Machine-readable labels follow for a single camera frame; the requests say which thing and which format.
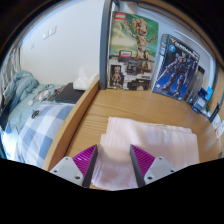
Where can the white crumpled tissue pack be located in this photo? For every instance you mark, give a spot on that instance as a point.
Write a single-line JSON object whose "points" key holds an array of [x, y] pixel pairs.
{"points": [[85, 80]]}

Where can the white wall switch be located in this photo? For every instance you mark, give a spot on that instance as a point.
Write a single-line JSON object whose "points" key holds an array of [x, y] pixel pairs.
{"points": [[49, 32]]}

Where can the clear dark-capped water bottle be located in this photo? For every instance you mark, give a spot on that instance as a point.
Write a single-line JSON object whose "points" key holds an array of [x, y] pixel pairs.
{"points": [[197, 81]]}

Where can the small blue and white box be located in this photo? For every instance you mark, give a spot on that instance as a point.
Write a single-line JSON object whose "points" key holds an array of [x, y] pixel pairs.
{"points": [[199, 101]]}

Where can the blue robot model kit box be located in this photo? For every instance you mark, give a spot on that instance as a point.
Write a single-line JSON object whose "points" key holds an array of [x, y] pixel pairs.
{"points": [[173, 66]]}

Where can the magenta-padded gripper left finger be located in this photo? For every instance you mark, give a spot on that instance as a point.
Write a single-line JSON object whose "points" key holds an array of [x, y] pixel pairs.
{"points": [[68, 168]]}

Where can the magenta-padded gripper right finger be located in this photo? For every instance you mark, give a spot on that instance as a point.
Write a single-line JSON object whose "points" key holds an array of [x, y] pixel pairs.
{"points": [[158, 166]]}

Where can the light blue card package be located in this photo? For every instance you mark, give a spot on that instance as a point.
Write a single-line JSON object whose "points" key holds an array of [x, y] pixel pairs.
{"points": [[209, 94]]}

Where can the green tree figure toy box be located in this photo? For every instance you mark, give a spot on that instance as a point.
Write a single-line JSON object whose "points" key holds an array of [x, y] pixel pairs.
{"points": [[133, 50]]}

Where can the grey metal desk frame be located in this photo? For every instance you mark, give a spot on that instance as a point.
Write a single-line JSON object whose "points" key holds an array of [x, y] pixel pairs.
{"points": [[105, 50]]}

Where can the pale pink towel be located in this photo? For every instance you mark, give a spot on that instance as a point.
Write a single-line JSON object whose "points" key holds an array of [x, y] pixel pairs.
{"points": [[156, 143]]}

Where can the white mug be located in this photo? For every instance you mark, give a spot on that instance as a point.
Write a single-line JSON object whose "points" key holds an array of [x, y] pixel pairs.
{"points": [[217, 122]]}

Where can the black flat device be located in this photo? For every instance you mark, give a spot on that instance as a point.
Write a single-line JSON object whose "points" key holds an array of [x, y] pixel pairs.
{"points": [[68, 94]]}

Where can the teal quilted blanket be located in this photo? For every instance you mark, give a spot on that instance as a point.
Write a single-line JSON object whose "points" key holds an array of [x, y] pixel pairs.
{"points": [[23, 86]]}

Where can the black cylindrical shaver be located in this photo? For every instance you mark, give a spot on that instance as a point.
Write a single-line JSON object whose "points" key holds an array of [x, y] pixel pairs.
{"points": [[214, 112]]}

